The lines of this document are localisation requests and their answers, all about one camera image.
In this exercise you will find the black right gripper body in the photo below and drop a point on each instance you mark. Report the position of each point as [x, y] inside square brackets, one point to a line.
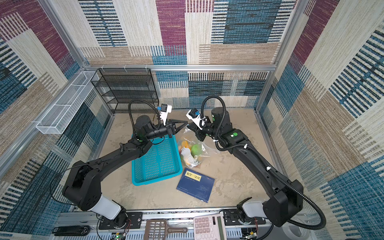
[209, 129]

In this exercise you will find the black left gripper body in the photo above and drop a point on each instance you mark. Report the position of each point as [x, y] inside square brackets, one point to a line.
[158, 132]

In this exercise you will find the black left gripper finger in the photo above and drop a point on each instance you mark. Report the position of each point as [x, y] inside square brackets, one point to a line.
[174, 122]
[178, 126]

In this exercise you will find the green apple toy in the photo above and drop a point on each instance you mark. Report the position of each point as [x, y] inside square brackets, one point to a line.
[196, 150]

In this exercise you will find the clear zip top bag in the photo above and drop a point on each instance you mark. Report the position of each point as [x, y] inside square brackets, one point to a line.
[185, 154]

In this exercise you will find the teal plastic basket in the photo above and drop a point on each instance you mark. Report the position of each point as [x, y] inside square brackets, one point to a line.
[160, 163]

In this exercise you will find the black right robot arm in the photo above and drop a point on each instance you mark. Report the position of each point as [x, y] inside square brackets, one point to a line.
[286, 197]

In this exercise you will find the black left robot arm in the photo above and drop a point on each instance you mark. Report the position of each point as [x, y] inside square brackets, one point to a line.
[83, 185]

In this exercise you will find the blue booklet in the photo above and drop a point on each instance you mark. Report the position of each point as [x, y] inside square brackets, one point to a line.
[196, 185]

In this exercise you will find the pink calculator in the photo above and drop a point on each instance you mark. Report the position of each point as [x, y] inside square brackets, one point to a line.
[209, 227]

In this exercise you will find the brown slotted spatula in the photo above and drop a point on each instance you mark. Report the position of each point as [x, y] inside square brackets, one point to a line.
[159, 230]

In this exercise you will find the black stapler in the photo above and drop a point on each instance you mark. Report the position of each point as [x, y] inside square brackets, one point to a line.
[67, 231]

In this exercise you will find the clear tape roll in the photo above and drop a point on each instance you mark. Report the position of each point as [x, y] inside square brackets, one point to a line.
[294, 232]

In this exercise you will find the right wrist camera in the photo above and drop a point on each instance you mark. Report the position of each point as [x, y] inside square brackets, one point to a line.
[196, 117]

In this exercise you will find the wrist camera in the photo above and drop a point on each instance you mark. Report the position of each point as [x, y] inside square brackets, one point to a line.
[164, 109]
[196, 117]

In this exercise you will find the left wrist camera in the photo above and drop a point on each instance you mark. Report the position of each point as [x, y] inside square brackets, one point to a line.
[164, 109]

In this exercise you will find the black wire shelf rack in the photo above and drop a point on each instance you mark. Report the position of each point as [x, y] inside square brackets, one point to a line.
[117, 87]

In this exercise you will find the white wire mesh tray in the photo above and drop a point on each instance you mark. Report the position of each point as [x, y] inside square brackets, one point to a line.
[59, 116]

